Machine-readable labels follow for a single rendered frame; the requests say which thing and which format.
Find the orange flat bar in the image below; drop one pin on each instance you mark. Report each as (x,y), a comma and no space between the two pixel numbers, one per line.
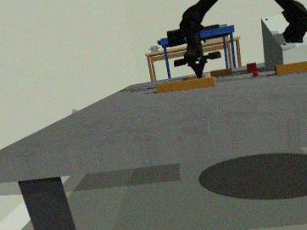
(184,85)
(290,68)

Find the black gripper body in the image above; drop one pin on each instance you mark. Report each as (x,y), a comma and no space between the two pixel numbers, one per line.
(212,55)

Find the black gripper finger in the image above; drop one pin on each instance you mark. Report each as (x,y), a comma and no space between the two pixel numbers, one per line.
(201,68)
(195,68)

